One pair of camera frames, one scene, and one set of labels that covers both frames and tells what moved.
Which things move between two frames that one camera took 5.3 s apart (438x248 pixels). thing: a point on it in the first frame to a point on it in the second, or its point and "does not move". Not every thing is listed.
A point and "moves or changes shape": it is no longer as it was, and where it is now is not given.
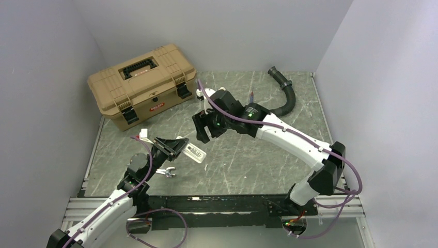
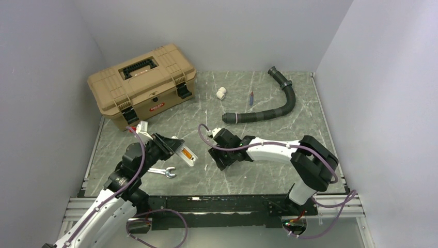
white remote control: (193, 152) moves or changes shape
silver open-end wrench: (166, 172) does not move
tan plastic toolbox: (142, 87) does not move
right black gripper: (201, 120) to (220, 161)
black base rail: (212, 212) does not move
